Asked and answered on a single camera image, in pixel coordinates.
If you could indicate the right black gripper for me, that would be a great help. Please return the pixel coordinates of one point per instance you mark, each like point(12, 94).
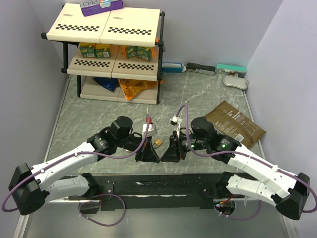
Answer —
point(172, 153)

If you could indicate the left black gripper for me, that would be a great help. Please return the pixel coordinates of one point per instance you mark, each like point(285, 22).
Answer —
point(147, 153)

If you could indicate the small brass padlock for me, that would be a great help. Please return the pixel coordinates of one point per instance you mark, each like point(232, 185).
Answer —
point(157, 143)

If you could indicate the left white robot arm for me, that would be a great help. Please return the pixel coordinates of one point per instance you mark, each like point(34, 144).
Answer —
point(33, 186)

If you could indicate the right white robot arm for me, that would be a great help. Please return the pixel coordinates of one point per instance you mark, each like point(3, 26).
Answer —
point(287, 192)

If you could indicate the brown foil pouch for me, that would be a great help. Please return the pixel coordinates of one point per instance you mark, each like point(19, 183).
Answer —
point(230, 121)

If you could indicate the orange snack bag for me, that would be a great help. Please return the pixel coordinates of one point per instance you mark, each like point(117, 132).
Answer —
point(132, 87)

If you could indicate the blue snack bag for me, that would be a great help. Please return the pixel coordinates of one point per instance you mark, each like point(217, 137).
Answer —
point(109, 84)

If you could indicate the blue white flat box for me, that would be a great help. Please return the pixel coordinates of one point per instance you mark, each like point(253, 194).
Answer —
point(169, 67)

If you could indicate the black long box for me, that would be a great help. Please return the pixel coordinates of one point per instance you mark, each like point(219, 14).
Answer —
point(202, 69)

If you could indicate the grey white pad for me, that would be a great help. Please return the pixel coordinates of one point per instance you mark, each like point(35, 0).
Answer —
point(236, 82)

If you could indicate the teal white box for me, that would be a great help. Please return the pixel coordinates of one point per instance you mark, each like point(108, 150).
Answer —
point(230, 69)

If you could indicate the green yellow carton right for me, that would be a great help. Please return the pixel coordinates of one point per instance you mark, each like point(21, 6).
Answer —
point(144, 53)

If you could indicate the green yellow carton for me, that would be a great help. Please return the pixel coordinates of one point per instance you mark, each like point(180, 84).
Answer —
point(103, 51)
point(130, 51)
point(144, 53)
point(87, 50)

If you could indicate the green yellow carton far left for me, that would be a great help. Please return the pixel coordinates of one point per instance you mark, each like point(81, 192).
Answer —
point(87, 50)

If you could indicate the cream black three-tier shelf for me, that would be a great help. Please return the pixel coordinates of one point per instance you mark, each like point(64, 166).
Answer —
point(115, 55)

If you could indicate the purple white box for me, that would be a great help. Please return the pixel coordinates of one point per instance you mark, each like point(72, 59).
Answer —
point(92, 7)

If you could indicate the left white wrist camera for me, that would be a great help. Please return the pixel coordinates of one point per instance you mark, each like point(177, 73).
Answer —
point(149, 128)

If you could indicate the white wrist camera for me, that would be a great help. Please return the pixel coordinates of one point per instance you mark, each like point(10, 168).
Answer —
point(149, 128)
point(176, 121)

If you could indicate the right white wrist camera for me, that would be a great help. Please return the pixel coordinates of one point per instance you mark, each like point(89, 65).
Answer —
point(176, 121)

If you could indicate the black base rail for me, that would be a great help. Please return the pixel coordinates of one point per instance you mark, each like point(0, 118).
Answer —
point(158, 191)

